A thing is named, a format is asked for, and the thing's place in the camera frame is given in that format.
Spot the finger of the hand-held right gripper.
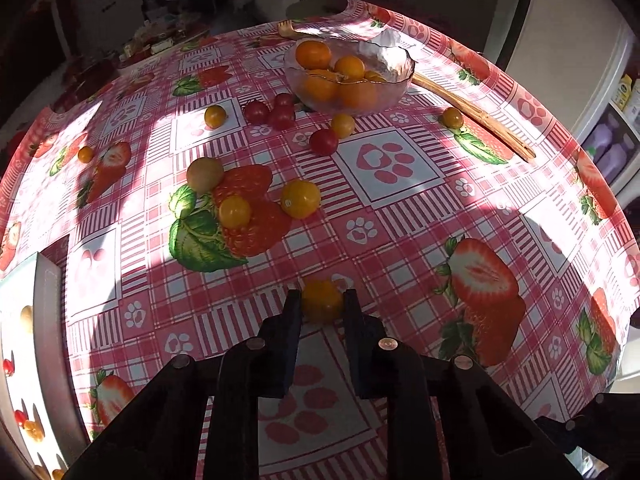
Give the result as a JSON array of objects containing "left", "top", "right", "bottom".
[{"left": 537, "top": 392, "right": 638, "bottom": 462}]

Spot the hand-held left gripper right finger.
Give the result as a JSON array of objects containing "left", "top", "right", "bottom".
[{"left": 342, "top": 289, "right": 581, "bottom": 480}]

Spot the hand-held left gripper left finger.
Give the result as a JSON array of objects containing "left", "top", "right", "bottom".
[{"left": 65, "top": 289, "right": 303, "bottom": 480}]

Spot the white foam tray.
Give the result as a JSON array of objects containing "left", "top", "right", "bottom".
[{"left": 0, "top": 252, "right": 91, "bottom": 480}]

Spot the strawberry print checked tablecloth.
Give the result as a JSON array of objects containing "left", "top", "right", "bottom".
[{"left": 0, "top": 0, "right": 640, "bottom": 480}]

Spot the greenish cherry tomato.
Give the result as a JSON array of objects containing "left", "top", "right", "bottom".
[{"left": 186, "top": 157, "right": 225, "bottom": 194}]

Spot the purple plastic container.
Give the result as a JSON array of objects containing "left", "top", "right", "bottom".
[{"left": 585, "top": 110, "right": 638, "bottom": 186}]

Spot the clear glass bowl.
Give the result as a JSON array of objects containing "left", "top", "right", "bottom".
[{"left": 283, "top": 30, "right": 417, "bottom": 116}]

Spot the pile of snack packages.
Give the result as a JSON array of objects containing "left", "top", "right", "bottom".
[{"left": 120, "top": 15, "right": 211, "bottom": 61}]

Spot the white refrigerator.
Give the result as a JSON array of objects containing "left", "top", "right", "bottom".
[{"left": 500, "top": 0, "right": 636, "bottom": 126}]

